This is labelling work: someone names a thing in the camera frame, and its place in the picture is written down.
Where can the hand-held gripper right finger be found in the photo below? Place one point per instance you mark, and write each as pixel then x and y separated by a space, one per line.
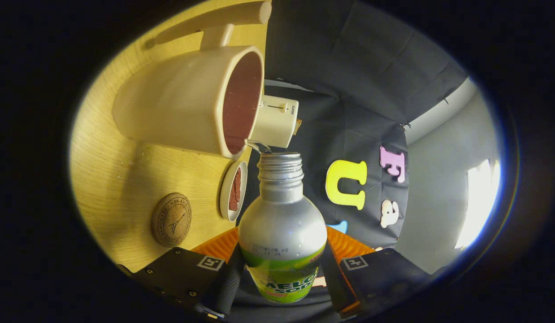
pixel 331 282

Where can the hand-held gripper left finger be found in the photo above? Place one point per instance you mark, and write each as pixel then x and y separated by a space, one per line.
pixel 230 287

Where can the silver bottle with green label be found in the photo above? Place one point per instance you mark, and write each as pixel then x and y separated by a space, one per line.
pixel 282 224

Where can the round cork coaster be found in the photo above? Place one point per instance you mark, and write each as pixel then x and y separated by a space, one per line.
pixel 171 220

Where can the clear juice stream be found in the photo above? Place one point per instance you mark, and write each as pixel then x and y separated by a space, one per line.
pixel 258 144

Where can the white round plate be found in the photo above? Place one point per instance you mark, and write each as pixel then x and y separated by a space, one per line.
pixel 223 202

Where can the brown sausage pieces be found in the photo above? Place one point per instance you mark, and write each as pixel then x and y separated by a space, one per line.
pixel 235 193

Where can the wooden table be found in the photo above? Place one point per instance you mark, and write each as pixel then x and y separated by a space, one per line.
pixel 116 179

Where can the brown toast slice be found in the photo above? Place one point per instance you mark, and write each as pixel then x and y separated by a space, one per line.
pixel 297 126

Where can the white toaster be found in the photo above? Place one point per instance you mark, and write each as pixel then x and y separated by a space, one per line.
pixel 275 121

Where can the black backdrop cloth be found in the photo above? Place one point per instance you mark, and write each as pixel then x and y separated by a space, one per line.
pixel 349 89

